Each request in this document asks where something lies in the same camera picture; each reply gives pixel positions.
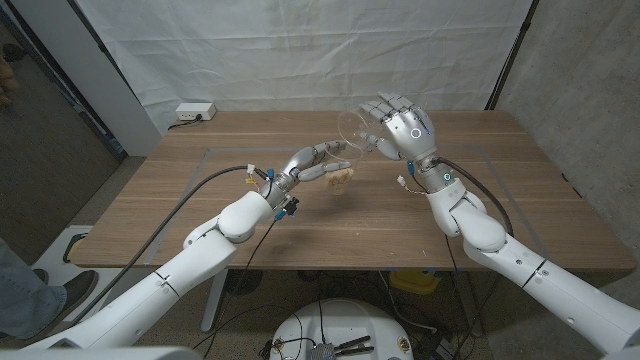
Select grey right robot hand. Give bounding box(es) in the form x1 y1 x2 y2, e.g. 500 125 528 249
357 91 439 162

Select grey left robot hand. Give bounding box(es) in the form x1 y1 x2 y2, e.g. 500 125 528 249
259 139 354 208

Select brown sugar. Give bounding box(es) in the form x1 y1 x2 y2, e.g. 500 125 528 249
324 168 355 196

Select clear plastic cup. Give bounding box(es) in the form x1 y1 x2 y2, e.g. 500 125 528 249
337 109 381 156
319 145 357 196

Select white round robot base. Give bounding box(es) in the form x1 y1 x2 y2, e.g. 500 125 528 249
269 298 415 360

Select grey tape outline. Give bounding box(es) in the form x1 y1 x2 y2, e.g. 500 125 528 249
144 143 556 269

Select white backdrop cloth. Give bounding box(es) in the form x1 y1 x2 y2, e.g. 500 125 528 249
74 0 534 134

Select white power strip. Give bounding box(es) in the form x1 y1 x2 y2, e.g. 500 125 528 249
175 102 218 122

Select black round floor base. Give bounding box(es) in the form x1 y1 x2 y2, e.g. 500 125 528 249
227 269 264 296

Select black backdrop stand pole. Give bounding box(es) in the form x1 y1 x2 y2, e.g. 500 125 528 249
484 0 541 111

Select yellow object under table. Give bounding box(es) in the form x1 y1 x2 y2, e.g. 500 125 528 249
388 269 441 296

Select white table leg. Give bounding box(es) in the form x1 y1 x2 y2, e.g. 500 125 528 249
200 272 229 334

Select black pliers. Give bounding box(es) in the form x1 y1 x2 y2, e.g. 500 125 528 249
332 335 375 357

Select black shoe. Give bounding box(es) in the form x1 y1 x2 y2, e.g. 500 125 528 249
47 268 100 326

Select white floor plate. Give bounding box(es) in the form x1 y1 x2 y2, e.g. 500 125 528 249
32 224 126 324

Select brown blurry object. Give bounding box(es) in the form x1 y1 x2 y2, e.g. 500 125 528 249
0 54 20 106

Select person's leg in jeans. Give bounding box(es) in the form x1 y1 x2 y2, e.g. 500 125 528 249
0 237 69 341

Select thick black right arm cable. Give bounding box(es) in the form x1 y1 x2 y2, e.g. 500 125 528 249
432 156 516 237

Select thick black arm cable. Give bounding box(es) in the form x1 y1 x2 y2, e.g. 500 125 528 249
72 164 271 326
432 156 516 237

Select black power strip cable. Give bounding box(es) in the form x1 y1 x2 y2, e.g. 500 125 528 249
167 114 204 131

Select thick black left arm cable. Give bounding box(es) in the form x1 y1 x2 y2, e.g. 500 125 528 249
72 164 271 326

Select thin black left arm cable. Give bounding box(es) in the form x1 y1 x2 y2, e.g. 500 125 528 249
202 218 276 360

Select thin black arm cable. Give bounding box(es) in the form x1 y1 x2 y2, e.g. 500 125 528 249
444 233 461 276
202 218 276 360

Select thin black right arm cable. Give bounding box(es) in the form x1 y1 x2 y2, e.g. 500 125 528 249
444 233 461 276

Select white floor cable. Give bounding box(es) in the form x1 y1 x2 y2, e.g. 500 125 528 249
377 272 439 334

